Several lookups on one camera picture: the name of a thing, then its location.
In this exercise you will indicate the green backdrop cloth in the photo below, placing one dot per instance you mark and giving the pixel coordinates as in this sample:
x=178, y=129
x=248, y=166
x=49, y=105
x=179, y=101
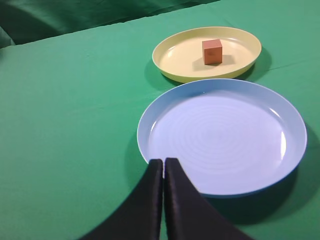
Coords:
x=24, y=21

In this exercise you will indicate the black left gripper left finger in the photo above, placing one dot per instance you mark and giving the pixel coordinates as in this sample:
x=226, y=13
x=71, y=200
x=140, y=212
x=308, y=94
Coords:
x=139, y=216

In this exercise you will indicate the yellow plastic plate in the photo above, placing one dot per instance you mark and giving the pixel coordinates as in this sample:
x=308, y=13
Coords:
x=180, y=57

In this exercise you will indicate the blue plastic plate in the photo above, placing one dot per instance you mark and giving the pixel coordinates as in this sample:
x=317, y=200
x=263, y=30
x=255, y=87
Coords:
x=232, y=137

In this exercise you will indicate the red cube block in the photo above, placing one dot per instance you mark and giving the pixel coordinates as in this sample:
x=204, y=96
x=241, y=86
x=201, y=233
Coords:
x=212, y=51

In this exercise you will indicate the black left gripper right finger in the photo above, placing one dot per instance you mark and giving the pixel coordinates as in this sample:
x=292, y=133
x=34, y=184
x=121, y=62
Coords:
x=188, y=215

